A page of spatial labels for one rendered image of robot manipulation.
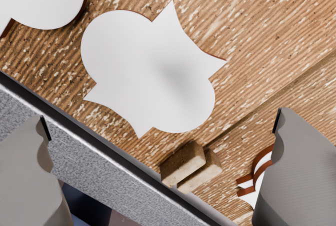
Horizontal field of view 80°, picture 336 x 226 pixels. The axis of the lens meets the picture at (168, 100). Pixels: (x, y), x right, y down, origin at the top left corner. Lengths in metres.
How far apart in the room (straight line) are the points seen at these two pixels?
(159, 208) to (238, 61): 0.27
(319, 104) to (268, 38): 0.10
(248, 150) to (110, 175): 0.19
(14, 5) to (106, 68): 0.08
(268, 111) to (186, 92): 0.10
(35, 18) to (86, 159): 0.18
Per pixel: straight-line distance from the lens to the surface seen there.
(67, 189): 0.70
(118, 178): 0.32
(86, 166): 0.32
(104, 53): 0.19
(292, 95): 0.25
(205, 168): 0.24
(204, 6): 0.19
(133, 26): 0.18
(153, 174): 0.30
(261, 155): 0.28
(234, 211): 0.36
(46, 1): 0.20
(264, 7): 0.21
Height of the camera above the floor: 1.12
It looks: 62 degrees down
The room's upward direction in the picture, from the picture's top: 176 degrees clockwise
